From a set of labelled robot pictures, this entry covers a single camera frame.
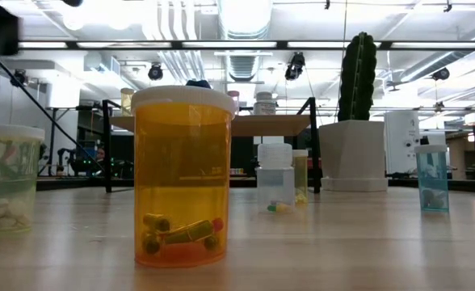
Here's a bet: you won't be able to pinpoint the white labelled pill bottle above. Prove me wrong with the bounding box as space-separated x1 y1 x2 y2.
253 91 278 116

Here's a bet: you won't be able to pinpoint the small pink vial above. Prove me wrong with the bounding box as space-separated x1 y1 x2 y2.
227 90 241 116

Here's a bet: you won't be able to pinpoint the small yellow vial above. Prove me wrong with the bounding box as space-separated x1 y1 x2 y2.
120 87 136 117
293 149 309 205

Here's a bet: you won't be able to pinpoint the teal pill vial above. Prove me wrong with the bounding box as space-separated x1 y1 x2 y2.
414 144 450 213

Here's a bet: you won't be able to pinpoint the wooden shelf black legs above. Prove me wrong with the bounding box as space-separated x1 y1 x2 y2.
101 96 322 194

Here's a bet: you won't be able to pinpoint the clear bottle white screw cap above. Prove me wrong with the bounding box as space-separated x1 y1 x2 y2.
255 142 296 214

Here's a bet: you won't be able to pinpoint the large orange pill bottle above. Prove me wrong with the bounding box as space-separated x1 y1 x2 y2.
131 85 238 268

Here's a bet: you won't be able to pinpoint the black ceiling spotlight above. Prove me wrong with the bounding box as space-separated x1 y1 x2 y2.
10 68 28 86
284 51 306 81
431 66 451 82
147 62 165 81

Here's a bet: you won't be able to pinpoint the white planter pot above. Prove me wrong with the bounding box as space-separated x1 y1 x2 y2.
318 120 389 193

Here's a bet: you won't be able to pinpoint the green cactus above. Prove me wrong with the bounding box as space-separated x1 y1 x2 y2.
337 32 378 122

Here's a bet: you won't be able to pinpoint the white cabinet machine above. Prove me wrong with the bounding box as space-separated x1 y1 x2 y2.
384 110 421 175

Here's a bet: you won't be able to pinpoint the pale green pill vial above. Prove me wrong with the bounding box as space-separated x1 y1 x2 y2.
0 124 46 234

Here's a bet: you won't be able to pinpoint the black aluminium rig frame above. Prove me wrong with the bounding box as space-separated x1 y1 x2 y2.
0 39 475 195

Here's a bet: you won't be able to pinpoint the silver ventilation duct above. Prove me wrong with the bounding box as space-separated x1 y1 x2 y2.
216 0 275 40

